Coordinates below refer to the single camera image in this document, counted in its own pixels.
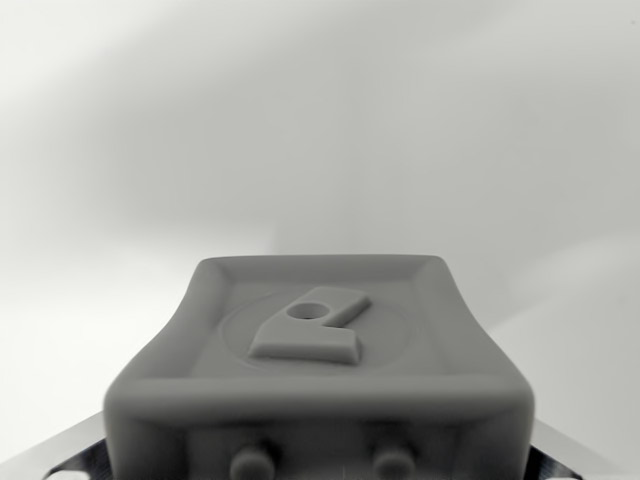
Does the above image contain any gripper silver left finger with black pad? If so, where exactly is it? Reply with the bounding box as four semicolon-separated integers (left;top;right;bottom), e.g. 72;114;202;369
0;412;115;480

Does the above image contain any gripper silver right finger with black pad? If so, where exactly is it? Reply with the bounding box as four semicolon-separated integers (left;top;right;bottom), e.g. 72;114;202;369
521;420;640;480

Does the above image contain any grey dice cube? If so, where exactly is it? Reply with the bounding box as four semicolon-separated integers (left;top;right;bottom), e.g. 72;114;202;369
102;254;537;480

